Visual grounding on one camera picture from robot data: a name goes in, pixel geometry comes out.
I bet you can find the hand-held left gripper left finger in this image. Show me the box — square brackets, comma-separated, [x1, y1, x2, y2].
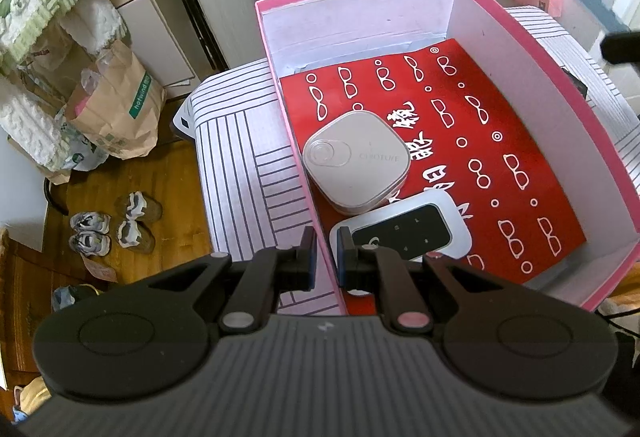
[145, 227, 318, 335]

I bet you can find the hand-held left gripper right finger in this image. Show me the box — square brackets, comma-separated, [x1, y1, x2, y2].
[336, 226, 506, 335]

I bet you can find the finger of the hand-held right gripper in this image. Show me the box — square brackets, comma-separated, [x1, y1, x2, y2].
[599, 32, 640, 66]

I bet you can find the pink cardboard box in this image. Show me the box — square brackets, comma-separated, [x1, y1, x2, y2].
[255, 0, 640, 318]

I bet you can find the silver black pocket router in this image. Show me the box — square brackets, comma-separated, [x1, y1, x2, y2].
[329, 189, 473, 295]

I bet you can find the beige square device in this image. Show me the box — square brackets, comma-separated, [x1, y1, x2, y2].
[302, 112, 412, 216]

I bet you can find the striped white cushion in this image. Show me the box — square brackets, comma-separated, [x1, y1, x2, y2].
[174, 6, 640, 318]

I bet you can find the red printed paper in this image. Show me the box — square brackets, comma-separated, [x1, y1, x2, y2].
[279, 37, 587, 299]

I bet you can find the pink paper slip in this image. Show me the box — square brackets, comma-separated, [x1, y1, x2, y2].
[85, 257, 119, 283]

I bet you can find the brown paper bag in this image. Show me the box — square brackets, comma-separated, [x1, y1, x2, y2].
[65, 39, 167, 160]

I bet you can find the grey blue cloth item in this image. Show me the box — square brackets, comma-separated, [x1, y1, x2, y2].
[52, 284, 108, 313]

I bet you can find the green white plastic bag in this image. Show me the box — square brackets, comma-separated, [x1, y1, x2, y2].
[55, 117, 110, 172]

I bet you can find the black metal stand base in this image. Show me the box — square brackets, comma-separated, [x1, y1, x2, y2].
[44, 177, 69, 216]

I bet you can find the wooden cabinet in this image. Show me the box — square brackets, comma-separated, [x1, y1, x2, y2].
[0, 227, 66, 383]

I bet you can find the white fleece garment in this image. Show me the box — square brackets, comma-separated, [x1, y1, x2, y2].
[0, 0, 126, 172]

